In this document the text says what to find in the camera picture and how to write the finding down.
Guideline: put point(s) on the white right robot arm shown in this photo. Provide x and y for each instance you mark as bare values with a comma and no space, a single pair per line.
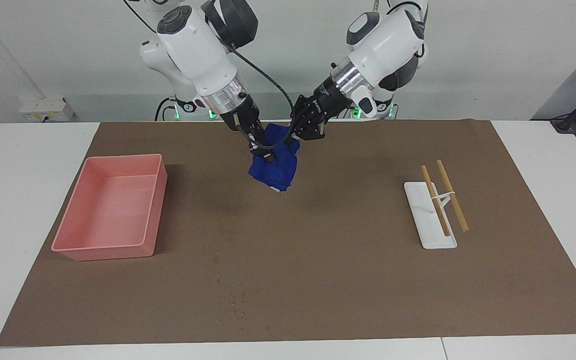
198,50

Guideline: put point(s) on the brown table mat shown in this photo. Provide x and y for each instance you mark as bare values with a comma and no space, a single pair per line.
293,250

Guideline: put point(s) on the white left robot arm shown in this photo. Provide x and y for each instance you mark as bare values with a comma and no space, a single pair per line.
393,40

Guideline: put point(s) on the pink plastic bin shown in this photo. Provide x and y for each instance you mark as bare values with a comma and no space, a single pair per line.
113,205

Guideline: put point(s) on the blue towel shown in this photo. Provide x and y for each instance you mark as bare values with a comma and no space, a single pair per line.
275,170

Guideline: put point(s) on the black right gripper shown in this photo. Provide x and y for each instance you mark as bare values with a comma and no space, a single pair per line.
240,112

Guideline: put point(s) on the wooden rack rod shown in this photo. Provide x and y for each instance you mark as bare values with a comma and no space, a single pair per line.
459,215
439,210

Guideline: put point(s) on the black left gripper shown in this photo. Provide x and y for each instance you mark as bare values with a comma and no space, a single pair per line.
325,102

